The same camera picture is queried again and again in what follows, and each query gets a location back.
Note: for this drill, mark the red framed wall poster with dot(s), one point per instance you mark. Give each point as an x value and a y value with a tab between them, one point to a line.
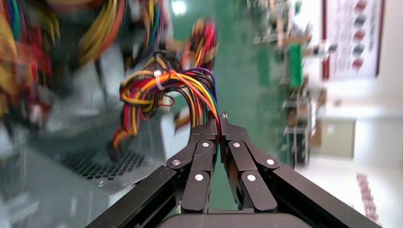
352	37

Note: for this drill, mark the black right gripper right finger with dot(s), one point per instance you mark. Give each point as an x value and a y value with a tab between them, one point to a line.
242	163

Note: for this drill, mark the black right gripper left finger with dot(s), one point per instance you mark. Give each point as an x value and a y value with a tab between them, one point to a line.
201	157

